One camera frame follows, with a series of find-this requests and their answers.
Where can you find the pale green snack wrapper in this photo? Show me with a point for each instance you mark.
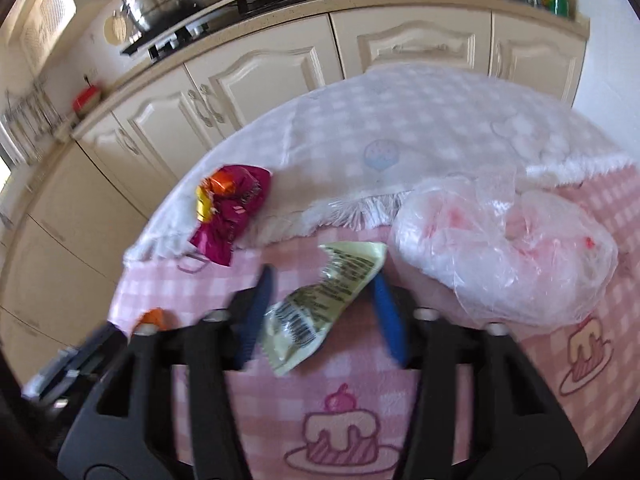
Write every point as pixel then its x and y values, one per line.
pixel 320 295

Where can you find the orange candy wrapper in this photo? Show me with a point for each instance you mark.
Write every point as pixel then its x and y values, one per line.
pixel 222 182
pixel 152 319

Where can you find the cream lattice corner cabinet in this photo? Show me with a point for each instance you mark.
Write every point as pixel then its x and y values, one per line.
pixel 47 15

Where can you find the magenta snack wrapper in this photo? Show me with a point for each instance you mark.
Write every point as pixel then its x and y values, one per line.
pixel 235 220

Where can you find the hanging utensil rack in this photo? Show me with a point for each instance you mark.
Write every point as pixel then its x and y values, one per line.
pixel 30 117

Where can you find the clear plastic bag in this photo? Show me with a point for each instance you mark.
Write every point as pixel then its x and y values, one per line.
pixel 500 260

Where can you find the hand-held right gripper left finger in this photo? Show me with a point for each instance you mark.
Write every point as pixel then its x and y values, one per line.
pixel 256 310

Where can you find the cream lower kitchen cabinets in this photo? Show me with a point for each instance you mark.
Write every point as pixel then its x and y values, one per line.
pixel 280 75

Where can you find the pink checked tablecloth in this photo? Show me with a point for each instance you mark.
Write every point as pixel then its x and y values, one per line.
pixel 280 400

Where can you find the white checked cloth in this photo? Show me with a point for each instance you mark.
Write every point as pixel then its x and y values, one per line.
pixel 400 110

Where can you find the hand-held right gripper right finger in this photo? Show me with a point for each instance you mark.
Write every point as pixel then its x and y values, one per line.
pixel 387 316

